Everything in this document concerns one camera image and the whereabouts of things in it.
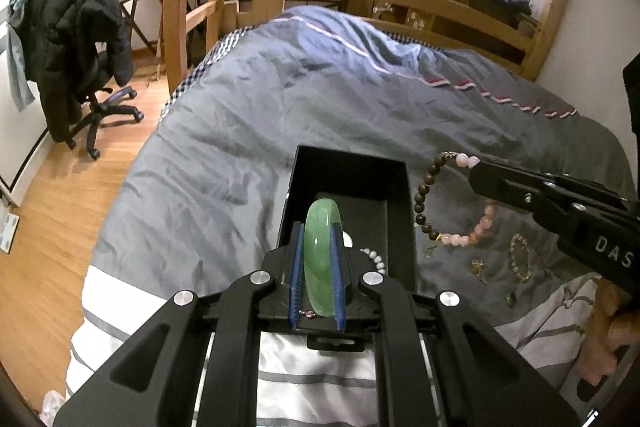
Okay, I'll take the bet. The black rectangular box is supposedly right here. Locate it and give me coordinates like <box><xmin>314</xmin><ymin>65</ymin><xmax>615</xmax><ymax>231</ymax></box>
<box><xmin>276</xmin><ymin>144</ymin><xmax>419</xmax><ymax>353</ymax></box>

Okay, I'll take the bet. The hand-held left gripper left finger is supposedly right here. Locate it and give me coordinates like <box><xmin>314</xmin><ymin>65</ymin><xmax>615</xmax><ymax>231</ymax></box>
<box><xmin>52</xmin><ymin>222</ymin><xmax>307</xmax><ymax>427</ymax></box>

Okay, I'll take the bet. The black office chair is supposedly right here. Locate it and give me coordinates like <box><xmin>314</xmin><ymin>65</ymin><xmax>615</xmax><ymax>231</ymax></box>
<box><xmin>64</xmin><ymin>36</ymin><xmax>145</xmax><ymax>160</ymax></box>

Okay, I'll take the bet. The white bead bracelet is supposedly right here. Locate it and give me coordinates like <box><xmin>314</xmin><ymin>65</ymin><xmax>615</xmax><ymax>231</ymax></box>
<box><xmin>359</xmin><ymin>247</ymin><xmax>389</xmax><ymax>276</ymax></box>

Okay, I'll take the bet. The dark puffer jacket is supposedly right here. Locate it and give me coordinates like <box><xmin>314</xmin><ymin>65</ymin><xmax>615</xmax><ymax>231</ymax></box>
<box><xmin>10</xmin><ymin>0</ymin><xmax>134</xmax><ymax>144</ymax></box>

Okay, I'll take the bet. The dark and pink bead bracelet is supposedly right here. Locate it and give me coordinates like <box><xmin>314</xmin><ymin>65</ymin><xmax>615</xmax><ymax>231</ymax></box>
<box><xmin>412</xmin><ymin>150</ymin><xmax>499</xmax><ymax>249</ymax></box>

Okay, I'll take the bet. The green jade bangle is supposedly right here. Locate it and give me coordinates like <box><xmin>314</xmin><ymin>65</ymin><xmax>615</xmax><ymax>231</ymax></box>
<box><xmin>304</xmin><ymin>198</ymin><xmax>345</xmax><ymax>317</ymax></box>

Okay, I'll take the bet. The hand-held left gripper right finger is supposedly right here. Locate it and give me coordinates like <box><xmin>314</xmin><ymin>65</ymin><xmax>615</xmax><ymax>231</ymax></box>
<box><xmin>327</xmin><ymin>227</ymin><xmax>583</xmax><ymax>427</ymax></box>

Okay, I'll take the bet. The small metal charm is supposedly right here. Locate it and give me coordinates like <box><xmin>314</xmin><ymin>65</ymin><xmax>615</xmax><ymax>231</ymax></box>
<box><xmin>467</xmin><ymin>258</ymin><xmax>489</xmax><ymax>284</ymax></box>

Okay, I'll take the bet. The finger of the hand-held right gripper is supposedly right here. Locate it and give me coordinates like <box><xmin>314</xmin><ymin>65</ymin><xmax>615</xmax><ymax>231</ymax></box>
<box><xmin>467</xmin><ymin>158</ymin><xmax>566</xmax><ymax>222</ymax></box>

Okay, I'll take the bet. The grey and white striped duvet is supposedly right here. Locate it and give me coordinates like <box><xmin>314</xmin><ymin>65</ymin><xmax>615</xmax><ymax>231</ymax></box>
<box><xmin>65</xmin><ymin>4</ymin><xmax>640</xmax><ymax>427</ymax></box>

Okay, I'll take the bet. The pale crystal bead bracelet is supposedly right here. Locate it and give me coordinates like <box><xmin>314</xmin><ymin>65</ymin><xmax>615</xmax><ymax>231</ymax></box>
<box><xmin>508</xmin><ymin>234</ymin><xmax>534</xmax><ymax>284</ymax></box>

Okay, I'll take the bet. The light blue shirt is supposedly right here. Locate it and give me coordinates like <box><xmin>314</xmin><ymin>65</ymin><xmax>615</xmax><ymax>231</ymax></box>
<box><xmin>5</xmin><ymin>0</ymin><xmax>37</xmax><ymax>113</ymax></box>

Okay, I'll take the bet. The person's right hand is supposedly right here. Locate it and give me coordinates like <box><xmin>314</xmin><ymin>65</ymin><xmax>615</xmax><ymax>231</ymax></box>
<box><xmin>579</xmin><ymin>274</ymin><xmax>632</xmax><ymax>385</ymax></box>

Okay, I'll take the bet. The wooden ladder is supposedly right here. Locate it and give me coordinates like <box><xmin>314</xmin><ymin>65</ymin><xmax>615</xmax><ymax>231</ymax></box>
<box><xmin>162</xmin><ymin>0</ymin><xmax>242</xmax><ymax>96</ymax></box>

